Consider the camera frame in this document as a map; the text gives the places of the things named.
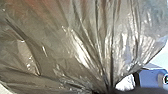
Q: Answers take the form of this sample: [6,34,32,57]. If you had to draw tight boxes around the grey plastic bag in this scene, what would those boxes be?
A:
[0,0,168,94]

